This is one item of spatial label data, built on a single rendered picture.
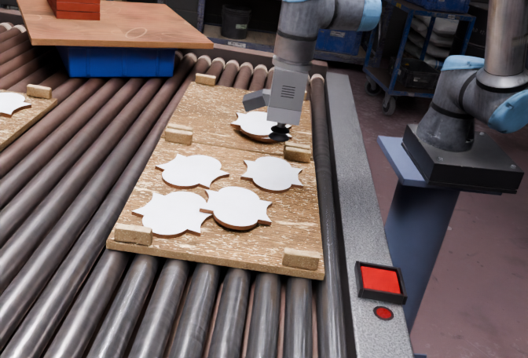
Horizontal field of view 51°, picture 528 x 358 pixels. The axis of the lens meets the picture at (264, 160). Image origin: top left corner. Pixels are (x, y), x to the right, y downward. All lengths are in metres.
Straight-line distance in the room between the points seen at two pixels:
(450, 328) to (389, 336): 1.60
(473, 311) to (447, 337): 0.25
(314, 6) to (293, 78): 0.13
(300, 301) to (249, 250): 0.13
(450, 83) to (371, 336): 0.80
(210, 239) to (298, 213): 0.19
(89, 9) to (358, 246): 1.12
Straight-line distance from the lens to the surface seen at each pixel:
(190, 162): 1.14
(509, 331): 2.58
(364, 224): 1.09
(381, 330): 0.86
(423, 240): 1.62
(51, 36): 1.58
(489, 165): 1.49
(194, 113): 1.40
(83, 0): 1.77
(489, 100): 1.37
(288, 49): 1.01
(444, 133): 1.49
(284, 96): 1.03
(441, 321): 2.46
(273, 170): 1.15
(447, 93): 1.48
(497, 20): 1.30
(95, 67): 1.63
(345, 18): 1.04
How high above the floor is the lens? 1.46
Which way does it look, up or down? 26 degrees down
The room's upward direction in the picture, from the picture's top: 9 degrees clockwise
